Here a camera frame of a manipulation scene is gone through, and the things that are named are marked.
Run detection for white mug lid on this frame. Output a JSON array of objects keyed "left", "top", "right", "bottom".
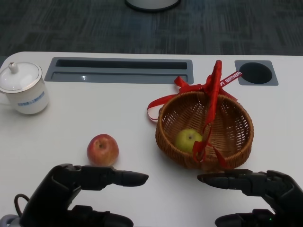
[{"left": 0, "top": 61, "right": 43, "bottom": 93}]

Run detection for brown wicker basket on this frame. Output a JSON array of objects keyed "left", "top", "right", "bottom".
[{"left": 155, "top": 91, "right": 254, "bottom": 171}]

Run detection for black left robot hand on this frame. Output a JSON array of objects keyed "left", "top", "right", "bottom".
[{"left": 20, "top": 163, "right": 149, "bottom": 227}]

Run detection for white round black-rimmed base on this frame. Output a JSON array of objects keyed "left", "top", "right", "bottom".
[{"left": 125, "top": 0, "right": 180, "bottom": 13}]

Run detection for green apple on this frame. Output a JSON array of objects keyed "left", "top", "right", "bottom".
[{"left": 175, "top": 129, "right": 204, "bottom": 153}]

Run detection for grey round table grommet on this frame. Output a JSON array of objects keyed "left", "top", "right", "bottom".
[{"left": 234, "top": 60, "right": 279, "bottom": 86}]

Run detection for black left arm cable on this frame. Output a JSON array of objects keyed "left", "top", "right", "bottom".
[{"left": 14, "top": 193, "right": 30, "bottom": 216}]

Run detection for grey table cable tray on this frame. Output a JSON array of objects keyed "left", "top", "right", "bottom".
[{"left": 44, "top": 56, "right": 194, "bottom": 85}]

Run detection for white ceramic mug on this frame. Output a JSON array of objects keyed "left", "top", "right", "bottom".
[{"left": 0, "top": 78, "right": 50, "bottom": 115}]

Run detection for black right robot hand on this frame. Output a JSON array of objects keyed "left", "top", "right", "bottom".
[{"left": 197, "top": 168, "right": 303, "bottom": 227}]

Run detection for red apple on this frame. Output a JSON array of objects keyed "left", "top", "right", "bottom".
[{"left": 87, "top": 134, "right": 119, "bottom": 166}]

